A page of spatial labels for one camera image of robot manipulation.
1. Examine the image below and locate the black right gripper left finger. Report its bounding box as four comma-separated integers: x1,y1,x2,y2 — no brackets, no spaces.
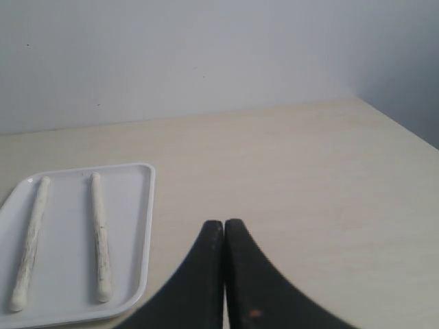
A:
117,220,224,329

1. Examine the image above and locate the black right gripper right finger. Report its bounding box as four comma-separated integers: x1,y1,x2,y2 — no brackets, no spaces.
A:
224,219,353,328

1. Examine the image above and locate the white rectangular plastic tray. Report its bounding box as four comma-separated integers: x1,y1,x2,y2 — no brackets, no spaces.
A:
1,163,155,328

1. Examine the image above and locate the white wooden drumstick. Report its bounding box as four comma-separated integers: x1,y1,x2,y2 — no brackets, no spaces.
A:
10,176,51,312
91,172,113,303

